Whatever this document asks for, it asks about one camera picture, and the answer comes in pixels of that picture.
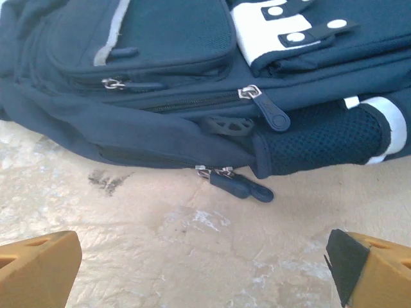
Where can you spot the navy blue student backpack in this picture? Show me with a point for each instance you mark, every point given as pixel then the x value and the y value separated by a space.
pixel 180 38

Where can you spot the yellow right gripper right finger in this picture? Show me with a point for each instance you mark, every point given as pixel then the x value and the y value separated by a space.
pixel 379 276

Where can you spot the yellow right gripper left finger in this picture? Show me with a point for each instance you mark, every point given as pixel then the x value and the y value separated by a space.
pixel 35 272

